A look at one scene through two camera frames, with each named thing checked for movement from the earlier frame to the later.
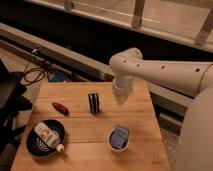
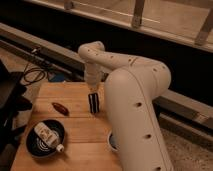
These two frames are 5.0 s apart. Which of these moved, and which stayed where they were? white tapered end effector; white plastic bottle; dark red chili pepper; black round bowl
Moved: white tapered end effector
Stayed: white plastic bottle; black round bowl; dark red chili pepper
